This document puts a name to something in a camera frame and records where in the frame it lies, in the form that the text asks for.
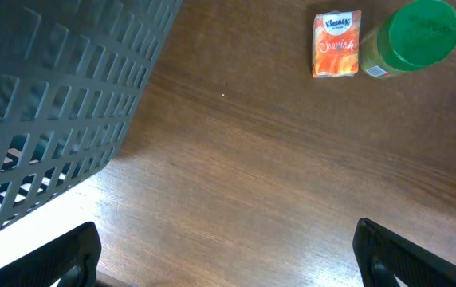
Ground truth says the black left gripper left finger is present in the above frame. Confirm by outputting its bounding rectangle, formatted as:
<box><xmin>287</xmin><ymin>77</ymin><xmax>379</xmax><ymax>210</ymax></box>
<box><xmin>0</xmin><ymin>222</ymin><xmax>102</xmax><ymax>287</ymax></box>

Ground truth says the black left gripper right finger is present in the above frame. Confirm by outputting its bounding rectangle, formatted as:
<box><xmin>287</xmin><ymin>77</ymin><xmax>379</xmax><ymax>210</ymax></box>
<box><xmin>352</xmin><ymin>218</ymin><xmax>456</xmax><ymax>287</ymax></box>

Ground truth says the green lid jar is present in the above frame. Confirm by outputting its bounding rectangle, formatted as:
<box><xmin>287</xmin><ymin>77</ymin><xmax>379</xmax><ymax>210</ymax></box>
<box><xmin>359</xmin><ymin>0</ymin><xmax>456</xmax><ymax>79</ymax></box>

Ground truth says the orange Kleenex tissue pack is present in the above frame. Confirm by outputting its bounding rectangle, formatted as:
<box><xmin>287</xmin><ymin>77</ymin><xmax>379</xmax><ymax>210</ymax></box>
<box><xmin>312</xmin><ymin>10</ymin><xmax>362</xmax><ymax>78</ymax></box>

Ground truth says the grey plastic mesh basket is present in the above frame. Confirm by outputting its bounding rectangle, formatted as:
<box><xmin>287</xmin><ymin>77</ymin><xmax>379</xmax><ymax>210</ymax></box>
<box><xmin>0</xmin><ymin>0</ymin><xmax>182</xmax><ymax>231</ymax></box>

